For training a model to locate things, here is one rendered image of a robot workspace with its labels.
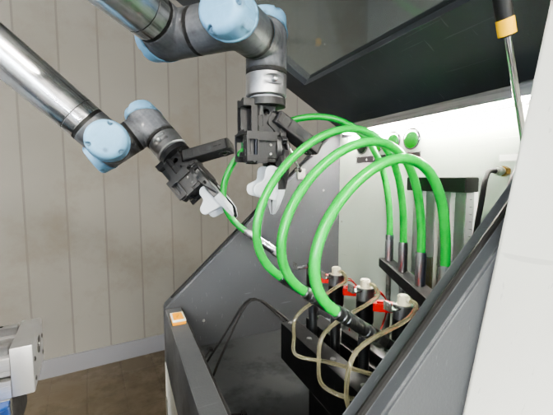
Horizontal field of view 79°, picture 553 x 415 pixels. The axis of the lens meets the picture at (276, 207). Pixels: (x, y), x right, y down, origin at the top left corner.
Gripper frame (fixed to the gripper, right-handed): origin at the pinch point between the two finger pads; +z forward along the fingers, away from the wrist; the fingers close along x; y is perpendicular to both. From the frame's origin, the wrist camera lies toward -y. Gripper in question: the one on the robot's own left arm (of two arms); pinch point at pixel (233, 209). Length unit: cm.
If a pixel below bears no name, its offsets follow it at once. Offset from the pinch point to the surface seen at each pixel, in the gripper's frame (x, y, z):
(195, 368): 10.5, 22.1, 20.4
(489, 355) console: 30, -15, 40
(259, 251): 17.4, -1.4, 13.6
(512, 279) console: 31, -22, 35
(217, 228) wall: -183, 47, -56
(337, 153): 22.0, -20.2, 11.4
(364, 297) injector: 14.5, -8.8, 29.6
